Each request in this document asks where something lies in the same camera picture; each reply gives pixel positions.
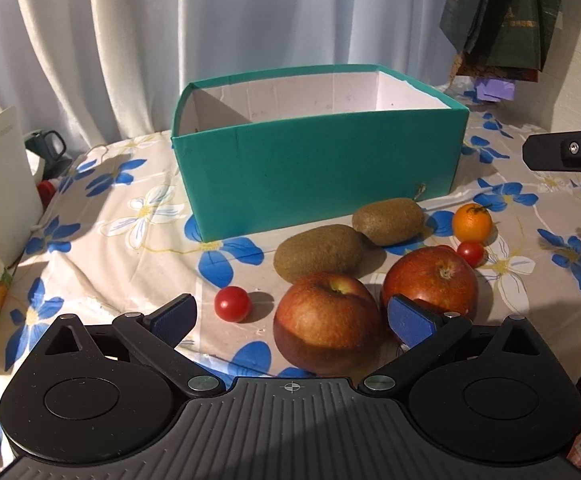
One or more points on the cherry tomato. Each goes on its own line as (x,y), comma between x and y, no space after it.
(232,304)
(472,252)

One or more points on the dark green hanging bags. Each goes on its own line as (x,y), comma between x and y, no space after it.
(503,39)

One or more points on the red apple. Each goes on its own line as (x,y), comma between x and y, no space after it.
(328,324)
(436,278)

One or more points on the white curtain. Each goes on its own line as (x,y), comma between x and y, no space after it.
(99,71)

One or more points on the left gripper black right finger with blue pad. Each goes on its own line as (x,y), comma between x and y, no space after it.
(427,333)

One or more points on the floral tablecloth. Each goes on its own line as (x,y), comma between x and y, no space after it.
(120,236)

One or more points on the brown kiwi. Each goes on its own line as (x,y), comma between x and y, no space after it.
(335,249)
(389,222)

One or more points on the white appliance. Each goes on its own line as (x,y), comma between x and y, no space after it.
(20,204)

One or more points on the teal cardboard box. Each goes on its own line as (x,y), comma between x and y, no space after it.
(260,151)

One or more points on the small red object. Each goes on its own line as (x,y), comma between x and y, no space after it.
(46,190)

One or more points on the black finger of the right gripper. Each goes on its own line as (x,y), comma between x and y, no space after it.
(553,151)

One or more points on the dark green mug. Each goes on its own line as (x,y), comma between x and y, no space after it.
(52,149)

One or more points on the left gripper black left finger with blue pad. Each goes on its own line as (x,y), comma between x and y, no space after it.
(152,340)

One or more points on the orange tangerine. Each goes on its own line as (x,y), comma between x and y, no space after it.
(472,223)

